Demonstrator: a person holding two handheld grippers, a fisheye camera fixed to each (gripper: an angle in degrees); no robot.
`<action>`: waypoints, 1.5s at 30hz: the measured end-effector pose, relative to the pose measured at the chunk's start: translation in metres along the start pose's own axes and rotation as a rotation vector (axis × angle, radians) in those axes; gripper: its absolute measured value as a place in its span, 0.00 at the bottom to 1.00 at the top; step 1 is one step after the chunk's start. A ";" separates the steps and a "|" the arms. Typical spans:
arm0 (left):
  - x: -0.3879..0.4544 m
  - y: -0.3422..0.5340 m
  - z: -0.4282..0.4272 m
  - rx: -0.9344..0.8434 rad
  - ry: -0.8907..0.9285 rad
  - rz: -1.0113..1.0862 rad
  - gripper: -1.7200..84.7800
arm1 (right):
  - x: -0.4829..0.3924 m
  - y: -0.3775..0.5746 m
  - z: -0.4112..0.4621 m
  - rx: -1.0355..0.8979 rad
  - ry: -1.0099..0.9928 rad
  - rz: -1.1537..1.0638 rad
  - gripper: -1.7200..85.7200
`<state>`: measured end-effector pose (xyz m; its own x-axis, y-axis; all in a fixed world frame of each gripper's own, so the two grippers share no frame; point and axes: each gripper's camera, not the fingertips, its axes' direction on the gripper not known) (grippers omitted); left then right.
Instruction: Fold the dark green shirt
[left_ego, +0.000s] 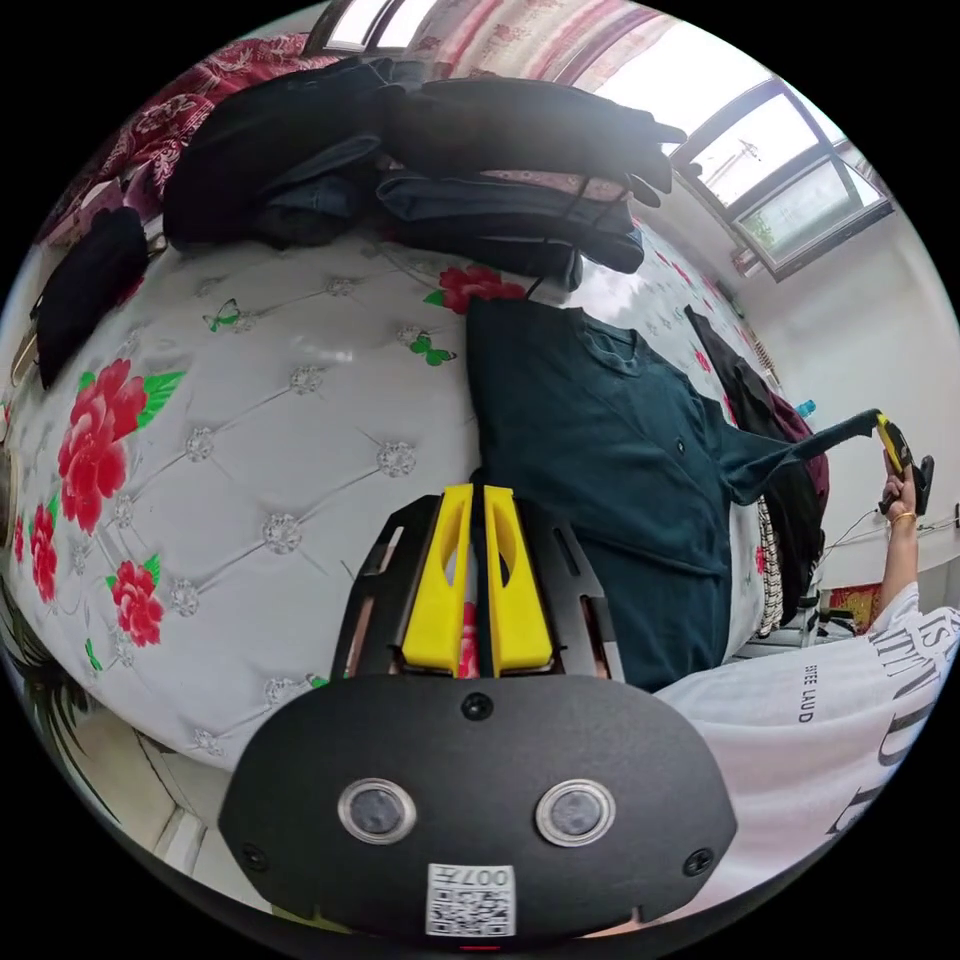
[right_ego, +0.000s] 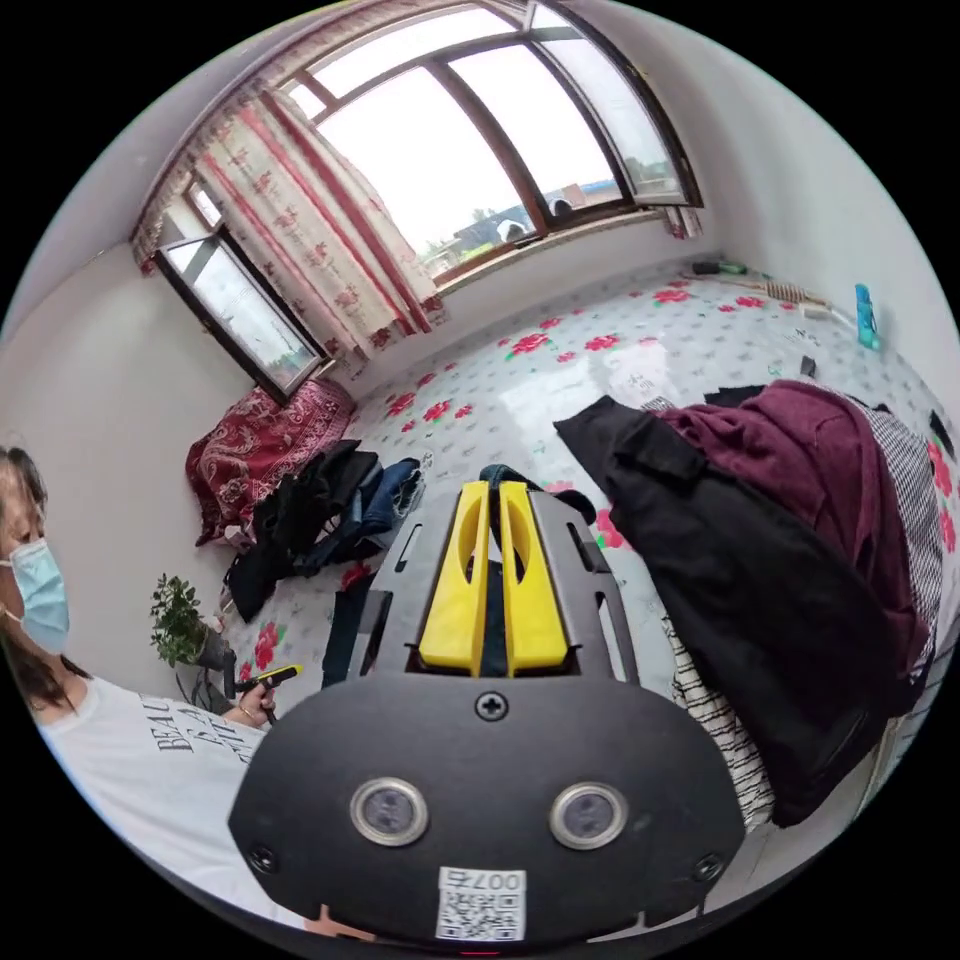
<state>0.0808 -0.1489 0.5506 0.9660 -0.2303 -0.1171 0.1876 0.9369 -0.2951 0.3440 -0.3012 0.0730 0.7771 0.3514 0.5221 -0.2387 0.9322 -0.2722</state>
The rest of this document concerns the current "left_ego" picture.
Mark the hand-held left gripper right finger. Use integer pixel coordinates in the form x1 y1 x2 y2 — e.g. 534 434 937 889
482 484 557 674

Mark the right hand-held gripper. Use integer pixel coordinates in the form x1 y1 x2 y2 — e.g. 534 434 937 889
875 412 937 520

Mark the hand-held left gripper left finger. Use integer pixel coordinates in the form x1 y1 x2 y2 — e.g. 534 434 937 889
401 483 475 674

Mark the dark green shirt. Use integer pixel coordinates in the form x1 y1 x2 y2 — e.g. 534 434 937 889
464 296 884 694

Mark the person's right forearm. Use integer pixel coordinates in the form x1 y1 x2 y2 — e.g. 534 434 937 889
875 515 921 613

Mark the person's right hand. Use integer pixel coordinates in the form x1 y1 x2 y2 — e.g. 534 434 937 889
881 458 919 526

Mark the pile of dark clothes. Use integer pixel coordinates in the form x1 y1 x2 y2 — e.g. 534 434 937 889
683 303 832 640

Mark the bed with white flowered quilt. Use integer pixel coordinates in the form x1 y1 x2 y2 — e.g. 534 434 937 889
0 221 781 774

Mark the window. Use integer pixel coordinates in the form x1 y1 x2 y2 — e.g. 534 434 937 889
671 73 898 283

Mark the person's body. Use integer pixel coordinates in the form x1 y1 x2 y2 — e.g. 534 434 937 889
650 581 960 935

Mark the black garment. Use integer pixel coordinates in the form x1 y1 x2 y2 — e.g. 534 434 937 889
31 206 151 391

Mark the striped flowered curtain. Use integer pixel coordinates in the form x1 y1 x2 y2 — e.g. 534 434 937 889
408 0 680 95

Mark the red patterned blanket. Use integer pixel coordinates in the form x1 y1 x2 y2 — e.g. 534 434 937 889
33 35 343 253

